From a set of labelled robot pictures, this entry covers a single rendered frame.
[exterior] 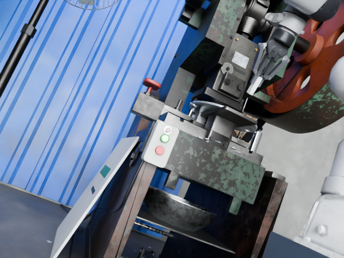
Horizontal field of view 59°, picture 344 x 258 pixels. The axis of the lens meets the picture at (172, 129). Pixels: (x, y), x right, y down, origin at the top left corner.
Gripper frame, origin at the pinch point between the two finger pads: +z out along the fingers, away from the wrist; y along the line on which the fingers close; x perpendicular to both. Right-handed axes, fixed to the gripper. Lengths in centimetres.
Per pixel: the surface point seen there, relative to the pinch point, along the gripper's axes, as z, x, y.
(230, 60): -4.2, 26.5, -4.4
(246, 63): -6.2, 27.2, 3.2
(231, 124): 17.2, 6.0, 2.8
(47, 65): 60, 131, -94
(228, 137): 22.2, 3.7, 3.4
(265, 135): 36, 143, 95
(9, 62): 39, 30, -87
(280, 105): 2.9, 36.8, 33.2
